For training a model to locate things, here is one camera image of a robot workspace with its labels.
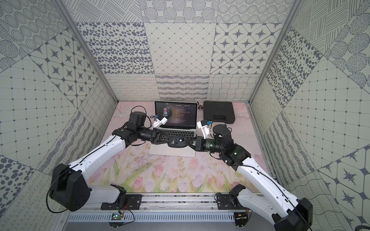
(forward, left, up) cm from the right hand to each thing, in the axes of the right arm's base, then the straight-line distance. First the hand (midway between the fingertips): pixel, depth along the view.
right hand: (186, 144), depth 68 cm
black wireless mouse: (+1, +4, +1) cm, 4 cm away
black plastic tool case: (+41, -23, -22) cm, 52 cm away
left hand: (+2, +7, +1) cm, 8 cm away
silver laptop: (+29, +5, -19) cm, 35 cm away
